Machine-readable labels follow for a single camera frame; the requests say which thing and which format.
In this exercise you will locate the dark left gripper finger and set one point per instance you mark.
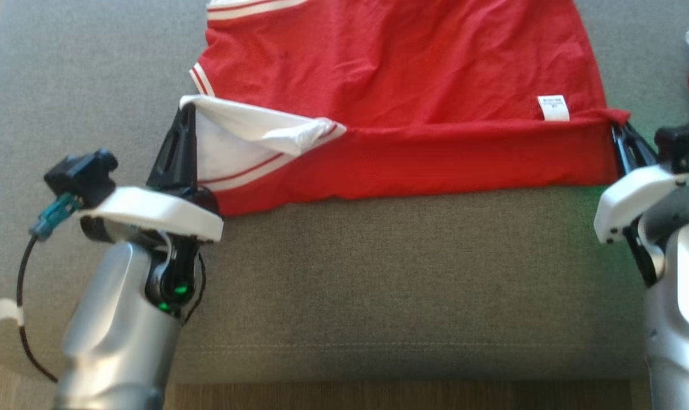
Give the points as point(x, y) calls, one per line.
point(176, 165)

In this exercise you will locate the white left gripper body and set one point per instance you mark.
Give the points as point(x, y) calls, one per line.
point(151, 210)

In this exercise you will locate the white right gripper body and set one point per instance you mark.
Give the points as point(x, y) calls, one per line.
point(623, 199)

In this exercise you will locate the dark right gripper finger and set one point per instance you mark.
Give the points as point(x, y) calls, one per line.
point(640, 154)
point(622, 159)

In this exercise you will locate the red white jersey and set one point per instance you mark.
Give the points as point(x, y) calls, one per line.
point(407, 85)

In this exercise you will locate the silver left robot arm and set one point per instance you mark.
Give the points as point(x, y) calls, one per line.
point(117, 341)

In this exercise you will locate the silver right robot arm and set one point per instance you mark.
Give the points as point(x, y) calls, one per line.
point(686, 296)

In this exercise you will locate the grey sofa seat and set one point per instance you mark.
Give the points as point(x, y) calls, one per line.
point(407, 285)

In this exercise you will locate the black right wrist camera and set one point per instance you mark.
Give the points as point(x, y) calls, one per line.
point(677, 142)

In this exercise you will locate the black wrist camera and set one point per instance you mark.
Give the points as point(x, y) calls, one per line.
point(82, 173)
point(677, 142)

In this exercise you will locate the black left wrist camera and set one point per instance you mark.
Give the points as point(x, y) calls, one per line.
point(82, 173)

